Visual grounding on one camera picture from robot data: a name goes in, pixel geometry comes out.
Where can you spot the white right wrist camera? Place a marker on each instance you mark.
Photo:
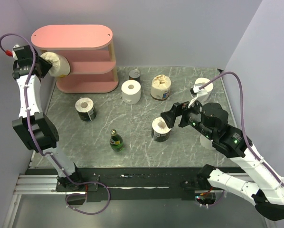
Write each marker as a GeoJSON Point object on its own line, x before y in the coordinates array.
{"type": "Point", "coordinates": [197, 94]}

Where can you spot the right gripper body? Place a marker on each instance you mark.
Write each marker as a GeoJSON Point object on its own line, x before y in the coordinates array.
{"type": "Point", "coordinates": [192, 116]}

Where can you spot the beige paper roll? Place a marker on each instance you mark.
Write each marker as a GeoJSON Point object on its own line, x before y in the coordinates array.
{"type": "Point", "coordinates": [160, 87]}

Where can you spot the white paper towel roll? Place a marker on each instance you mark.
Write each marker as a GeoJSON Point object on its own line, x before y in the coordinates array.
{"type": "Point", "coordinates": [131, 92]}

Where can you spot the white roll under right arm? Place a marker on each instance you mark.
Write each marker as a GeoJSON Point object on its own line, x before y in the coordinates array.
{"type": "Point", "coordinates": [206, 143]}

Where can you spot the black label roll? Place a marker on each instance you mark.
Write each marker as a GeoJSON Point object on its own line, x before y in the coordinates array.
{"type": "Point", "coordinates": [159, 130]}
{"type": "Point", "coordinates": [86, 109]}

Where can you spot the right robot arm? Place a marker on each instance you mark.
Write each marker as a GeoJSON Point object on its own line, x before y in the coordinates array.
{"type": "Point", "coordinates": [265, 192]}

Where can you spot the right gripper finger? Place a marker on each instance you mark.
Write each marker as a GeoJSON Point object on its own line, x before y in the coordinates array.
{"type": "Point", "coordinates": [169, 117]}
{"type": "Point", "coordinates": [177, 108]}

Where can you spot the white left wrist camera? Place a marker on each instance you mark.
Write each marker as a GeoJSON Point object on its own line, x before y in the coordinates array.
{"type": "Point", "coordinates": [13, 51]}

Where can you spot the dark tin can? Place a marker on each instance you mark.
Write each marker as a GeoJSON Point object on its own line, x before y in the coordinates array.
{"type": "Point", "coordinates": [135, 75]}

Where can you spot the pink three-tier shelf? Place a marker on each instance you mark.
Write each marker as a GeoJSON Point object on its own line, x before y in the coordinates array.
{"type": "Point", "coordinates": [89, 50]}

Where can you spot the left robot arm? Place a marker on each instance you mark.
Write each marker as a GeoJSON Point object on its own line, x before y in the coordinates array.
{"type": "Point", "coordinates": [33, 127]}

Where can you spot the white roll far right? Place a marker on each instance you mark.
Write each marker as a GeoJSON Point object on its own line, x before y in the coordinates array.
{"type": "Point", "coordinates": [201, 81]}

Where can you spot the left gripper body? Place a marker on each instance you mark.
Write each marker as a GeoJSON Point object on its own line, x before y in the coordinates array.
{"type": "Point", "coordinates": [36, 55]}

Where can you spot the beige roll yellow label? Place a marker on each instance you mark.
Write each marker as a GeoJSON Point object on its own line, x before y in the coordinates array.
{"type": "Point", "coordinates": [60, 65]}

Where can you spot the green glass bottle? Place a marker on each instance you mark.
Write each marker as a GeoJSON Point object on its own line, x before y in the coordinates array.
{"type": "Point", "coordinates": [116, 141]}

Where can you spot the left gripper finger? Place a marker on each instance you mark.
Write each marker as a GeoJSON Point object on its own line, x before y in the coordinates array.
{"type": "Point", "coordinates": [43, 62]}
{"type": "Point", "coordinates": [42, 69]}

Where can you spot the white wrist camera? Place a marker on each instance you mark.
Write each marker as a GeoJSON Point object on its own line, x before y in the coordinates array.
{"type": "Point", "coordinates": [13, 51]}
{"type": "Point", "coordinates": [197, 94]}

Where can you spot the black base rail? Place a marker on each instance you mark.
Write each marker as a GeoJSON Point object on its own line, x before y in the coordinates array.
{"type": "Point", "coordinates": [139, 183]}

